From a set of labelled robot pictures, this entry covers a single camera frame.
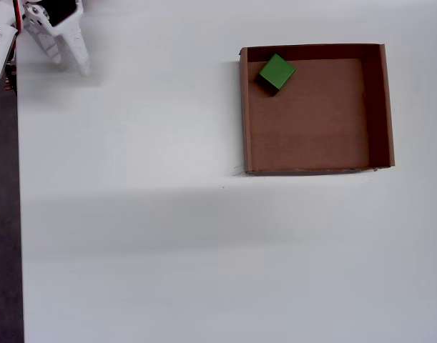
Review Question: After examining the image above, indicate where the green cube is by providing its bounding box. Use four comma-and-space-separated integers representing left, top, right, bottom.
257, 53, 297, 97

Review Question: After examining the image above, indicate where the red black servo cable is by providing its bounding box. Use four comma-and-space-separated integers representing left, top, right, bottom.
11, 0, 26, 35

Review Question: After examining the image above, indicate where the white gripper with motor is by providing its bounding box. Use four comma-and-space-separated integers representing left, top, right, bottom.
0, 0, 92, 78

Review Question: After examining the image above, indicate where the brown cardboard box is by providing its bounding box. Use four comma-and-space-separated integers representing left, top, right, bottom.
238, 43, 396, 177

